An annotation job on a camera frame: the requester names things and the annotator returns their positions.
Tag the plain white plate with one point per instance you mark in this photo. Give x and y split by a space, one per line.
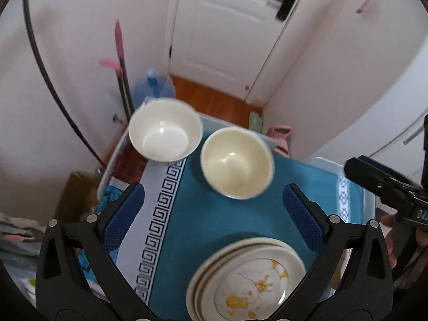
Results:
204 284

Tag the black clothes rack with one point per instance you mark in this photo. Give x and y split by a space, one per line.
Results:
36 60

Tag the cream plate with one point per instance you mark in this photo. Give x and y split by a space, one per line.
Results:
191 289

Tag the white panel door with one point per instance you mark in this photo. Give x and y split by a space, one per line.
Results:
227 33

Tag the blue water bottle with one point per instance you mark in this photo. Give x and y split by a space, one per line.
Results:
152 88

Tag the pink slippers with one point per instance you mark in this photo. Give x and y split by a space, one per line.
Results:
279 138

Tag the white round bowl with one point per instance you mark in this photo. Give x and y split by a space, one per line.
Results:
165 130

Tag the grey cloth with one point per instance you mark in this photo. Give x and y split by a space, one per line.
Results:
16 240

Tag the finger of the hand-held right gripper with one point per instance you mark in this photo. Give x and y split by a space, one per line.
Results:
384 167
371 179

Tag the pink strip wall sticker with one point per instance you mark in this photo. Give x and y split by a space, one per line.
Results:
364 4

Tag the cream round bowl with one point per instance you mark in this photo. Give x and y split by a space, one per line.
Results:
235 162

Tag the person's right hand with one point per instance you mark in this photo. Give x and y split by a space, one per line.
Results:
389 240

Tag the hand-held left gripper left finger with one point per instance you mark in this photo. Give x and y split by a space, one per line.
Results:
122 220

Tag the teal patterned tablecloth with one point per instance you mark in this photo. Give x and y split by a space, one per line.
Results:
207 217

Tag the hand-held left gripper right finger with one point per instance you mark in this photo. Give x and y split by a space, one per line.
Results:
302 221

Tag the green floor mat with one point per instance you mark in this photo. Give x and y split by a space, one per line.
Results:
255 121

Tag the white wardrobe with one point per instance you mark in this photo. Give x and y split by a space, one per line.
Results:
361 90

